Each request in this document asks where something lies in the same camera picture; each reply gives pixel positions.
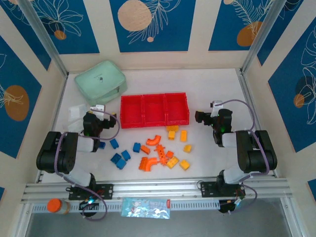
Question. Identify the aluminium table side rail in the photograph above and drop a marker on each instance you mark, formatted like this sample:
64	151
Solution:
55	118
251	108

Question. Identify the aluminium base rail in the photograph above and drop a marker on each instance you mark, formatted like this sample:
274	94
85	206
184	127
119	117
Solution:
153	190

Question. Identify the small orange lego piece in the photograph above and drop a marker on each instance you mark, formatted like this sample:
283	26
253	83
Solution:
169	154

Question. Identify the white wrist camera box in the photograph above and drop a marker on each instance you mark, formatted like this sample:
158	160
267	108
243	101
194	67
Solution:
98	108
216	103

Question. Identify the blue printed snack packet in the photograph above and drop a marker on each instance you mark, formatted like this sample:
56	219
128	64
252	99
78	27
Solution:
145	208

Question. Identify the orange spiked lego bar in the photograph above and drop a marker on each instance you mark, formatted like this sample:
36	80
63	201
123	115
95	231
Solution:
160	153

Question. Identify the clear plastic gauze packet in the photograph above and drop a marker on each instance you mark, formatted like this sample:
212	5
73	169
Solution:
74	126
77	111

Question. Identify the mint green zipper pouch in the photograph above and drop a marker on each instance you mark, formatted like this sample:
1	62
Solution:
98	79

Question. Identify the orange curved lego piece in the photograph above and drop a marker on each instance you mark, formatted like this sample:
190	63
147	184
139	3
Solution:
149	166
151	142

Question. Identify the blue lego brick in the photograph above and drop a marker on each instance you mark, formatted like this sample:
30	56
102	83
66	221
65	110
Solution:
136	147
115	158
121	164
114	143
102	145
126	155

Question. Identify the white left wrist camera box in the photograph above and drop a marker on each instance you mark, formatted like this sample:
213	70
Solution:
98	108

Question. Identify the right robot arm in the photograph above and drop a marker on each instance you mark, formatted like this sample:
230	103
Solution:
259	155

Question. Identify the black controller board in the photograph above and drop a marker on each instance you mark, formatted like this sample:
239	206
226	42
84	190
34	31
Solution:
229	206
89	203

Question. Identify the orange-lidded jar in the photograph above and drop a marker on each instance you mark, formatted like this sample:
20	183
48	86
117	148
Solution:
55	205

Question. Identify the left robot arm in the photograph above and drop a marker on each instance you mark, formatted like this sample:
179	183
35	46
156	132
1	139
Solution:
54	155

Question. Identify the large yellow lego brick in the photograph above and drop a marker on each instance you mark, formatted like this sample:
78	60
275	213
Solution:
172	162

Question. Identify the orange lego brick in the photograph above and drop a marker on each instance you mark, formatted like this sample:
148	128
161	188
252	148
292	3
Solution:
142	164
145	149

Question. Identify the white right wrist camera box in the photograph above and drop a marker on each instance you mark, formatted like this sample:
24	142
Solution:
216	103

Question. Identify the aluminium frame post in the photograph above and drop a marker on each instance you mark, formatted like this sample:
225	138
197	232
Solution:
44	37
264	37

